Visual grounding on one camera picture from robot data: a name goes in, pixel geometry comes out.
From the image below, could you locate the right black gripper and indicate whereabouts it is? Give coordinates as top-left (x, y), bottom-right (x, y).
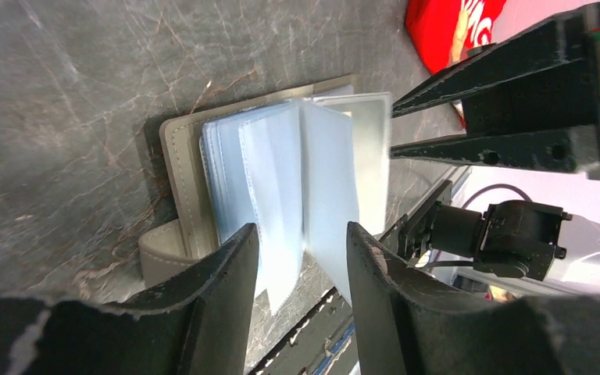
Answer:
top-left (389, 3), bottom-right (600, 180)

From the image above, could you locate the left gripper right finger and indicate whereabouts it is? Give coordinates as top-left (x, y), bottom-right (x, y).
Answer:
top-left (347, 222), bottom-right (600, 374)

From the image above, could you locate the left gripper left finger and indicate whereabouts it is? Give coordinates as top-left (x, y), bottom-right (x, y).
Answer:
top-left (0, 223), bottom-right (259, 374)

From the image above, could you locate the grey card holder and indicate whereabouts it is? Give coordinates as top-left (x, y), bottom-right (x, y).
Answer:
top-left (139, 75), bottom-right (391, 311)

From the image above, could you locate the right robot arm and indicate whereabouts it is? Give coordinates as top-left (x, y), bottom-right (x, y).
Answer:
top-left (381, 2), bottom-right (600, 294)

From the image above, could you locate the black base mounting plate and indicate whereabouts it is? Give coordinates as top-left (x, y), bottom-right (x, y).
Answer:
top-left (249, 288), bottom-right (359, 374)

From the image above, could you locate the red printed t-shirt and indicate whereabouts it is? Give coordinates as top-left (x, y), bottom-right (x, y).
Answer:
top-left (405, 0), bottom-right (505, 74)

